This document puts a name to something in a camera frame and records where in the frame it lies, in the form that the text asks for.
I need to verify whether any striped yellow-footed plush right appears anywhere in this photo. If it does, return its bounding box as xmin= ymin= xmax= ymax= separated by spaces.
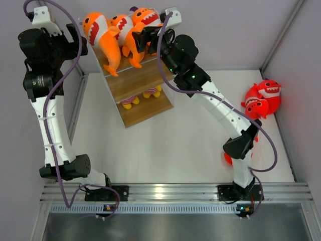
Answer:
xmin=143 ymin=85 xmax=162 ymax=98

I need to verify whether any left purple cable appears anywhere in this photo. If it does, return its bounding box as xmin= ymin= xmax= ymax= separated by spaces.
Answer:
xmin=23 ymin=0 xmax=120 ymax=219

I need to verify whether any white wire wooden shelf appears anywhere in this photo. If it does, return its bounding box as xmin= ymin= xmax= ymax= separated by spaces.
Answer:
xmin=90 ymin=45 xmax=173 ymax=128

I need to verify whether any aluminium mounting rail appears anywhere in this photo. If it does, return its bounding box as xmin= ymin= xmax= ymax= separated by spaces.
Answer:
xmin=40 ymin=182 xmax=313 ymax=202

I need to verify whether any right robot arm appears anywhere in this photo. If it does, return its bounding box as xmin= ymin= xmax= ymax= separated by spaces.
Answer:
xmin=132 ymin=27 xmax=261 ymax=201

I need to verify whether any red shark plush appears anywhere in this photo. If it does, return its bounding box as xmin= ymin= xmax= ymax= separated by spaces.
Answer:
xmin=240 ymin=83 xmax=269 ymax=119
xmin=257 ymin=79 xmax=282 ymax=115
xmin=224 ymin=136 xmax=259 ymax=166

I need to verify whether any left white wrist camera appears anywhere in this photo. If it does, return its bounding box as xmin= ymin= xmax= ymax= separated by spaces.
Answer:
xmin=28 ymin=6 xmax=62 ymax=37

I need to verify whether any red shark plush front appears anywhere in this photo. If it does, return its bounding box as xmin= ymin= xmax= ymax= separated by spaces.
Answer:
xmin=224 ymin=136 xmax=259 ymax=166

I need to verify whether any white slotted cable duct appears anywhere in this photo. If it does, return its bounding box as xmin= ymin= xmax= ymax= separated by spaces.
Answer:
xmin=50 ymin=202 xmax=243 ymax=214

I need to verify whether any large orange shark plush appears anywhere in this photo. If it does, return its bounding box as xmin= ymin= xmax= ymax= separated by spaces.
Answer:
xmin=110 ymin=14 xmax=145 ymax=68

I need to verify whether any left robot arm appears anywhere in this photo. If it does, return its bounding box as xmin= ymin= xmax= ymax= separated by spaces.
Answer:
xmin=18 ymin=24 xmax=114 ymax=201

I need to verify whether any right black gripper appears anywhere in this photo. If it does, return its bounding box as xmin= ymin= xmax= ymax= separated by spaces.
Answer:
xmin=130 ymin=26 xmax=178 ymax=77

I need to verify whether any striped yellow-footed plush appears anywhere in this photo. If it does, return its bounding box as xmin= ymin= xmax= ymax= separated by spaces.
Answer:
xmin=143 ymin=85 xmax=162 ymax=98
xmin=121 ymin=95 xmax=140 ymax=110

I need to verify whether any striped yellow-footed plush left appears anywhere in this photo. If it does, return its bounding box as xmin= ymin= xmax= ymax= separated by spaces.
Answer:
xmin=121 ymin=95 xmax=140 ymax=110

